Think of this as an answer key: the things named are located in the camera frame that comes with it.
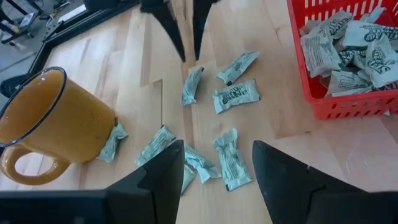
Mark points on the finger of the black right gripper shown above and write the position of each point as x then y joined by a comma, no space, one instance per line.
200,18
164,15

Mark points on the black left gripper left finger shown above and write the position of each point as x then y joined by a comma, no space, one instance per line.
130,202

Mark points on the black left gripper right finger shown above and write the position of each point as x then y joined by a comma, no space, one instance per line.
311,199

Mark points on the red slotted plastic basket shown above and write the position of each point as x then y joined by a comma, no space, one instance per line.
342,107

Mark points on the white green sweetener packet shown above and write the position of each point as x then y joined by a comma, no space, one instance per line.
353,57
191,85
113,144
348,82
200,161
340,23
236,95
381,60
370,34
320,54
231,160
374,14
188,178
155,145
237,67

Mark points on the yellow enamel mug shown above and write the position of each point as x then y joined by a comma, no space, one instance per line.
62,124

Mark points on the black aluminium table frame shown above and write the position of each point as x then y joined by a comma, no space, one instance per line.
62,31

